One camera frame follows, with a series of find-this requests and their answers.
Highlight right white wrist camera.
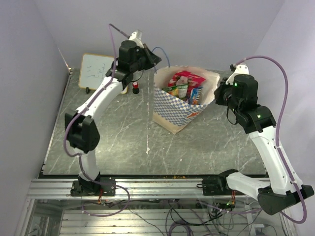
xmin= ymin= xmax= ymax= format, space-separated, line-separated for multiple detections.
xmin=229 ymin=64 xmax=249 ymax=82

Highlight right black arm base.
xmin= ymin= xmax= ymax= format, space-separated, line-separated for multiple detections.
xmin=196 ymin=177 xmax=229 ymax=196

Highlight small yellow-framed whiteboard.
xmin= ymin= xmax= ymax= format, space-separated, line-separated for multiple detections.
xmin=78 ymin=53 xmax=114 ymax=91

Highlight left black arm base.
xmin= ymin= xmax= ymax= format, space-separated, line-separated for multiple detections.
xmin=70 ymin=174 xmax=116 ymax=197

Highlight aluminium rail frame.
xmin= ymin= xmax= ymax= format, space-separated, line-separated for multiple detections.
xmin=16 ymin=175 xmax=297 ymax=236

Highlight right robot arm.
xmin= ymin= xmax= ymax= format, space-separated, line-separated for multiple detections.
xmin=215 ymin=73 xmax=314 ymax=215

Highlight blue checkered paper bag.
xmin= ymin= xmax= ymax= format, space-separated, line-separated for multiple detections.
xmin=153 ymin=64 xmax=220 ymax=134

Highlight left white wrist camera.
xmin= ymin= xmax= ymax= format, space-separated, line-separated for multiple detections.
xmin=128 ymin=29 xmax=144 ymax=48

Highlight loose floor cables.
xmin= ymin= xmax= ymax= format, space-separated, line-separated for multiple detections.
xmin=81 ymin=186 xmax=271 ymax=236

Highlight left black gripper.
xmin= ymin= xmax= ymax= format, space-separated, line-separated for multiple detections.
xmin=130 ymin=43 xmax=162 ymax=72

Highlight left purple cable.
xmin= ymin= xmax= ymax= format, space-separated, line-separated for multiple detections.
xmin=63 ymin=23 xmax=131 ymax=217

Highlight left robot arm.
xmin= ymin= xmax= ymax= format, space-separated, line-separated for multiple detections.
xmin=63 ymin=40 xmax=161 ymax=195

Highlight blue candy packet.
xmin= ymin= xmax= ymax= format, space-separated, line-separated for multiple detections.
xmin=189 ymin=87 xmax=203 ymax=105

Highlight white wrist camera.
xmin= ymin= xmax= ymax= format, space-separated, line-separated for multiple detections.
xmin=229 ymin=64 xmax=249 ymax=82
xmin=128 ymin=29 xmax=144 ymax=48

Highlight red pink snack packet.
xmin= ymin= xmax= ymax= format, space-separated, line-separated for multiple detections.
xmin=168 ymin=71 xmax=206 ymax=89

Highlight green snack packet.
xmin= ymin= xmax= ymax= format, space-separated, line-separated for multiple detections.
xmin=163 ymin=84 xmax=189 ymax=100

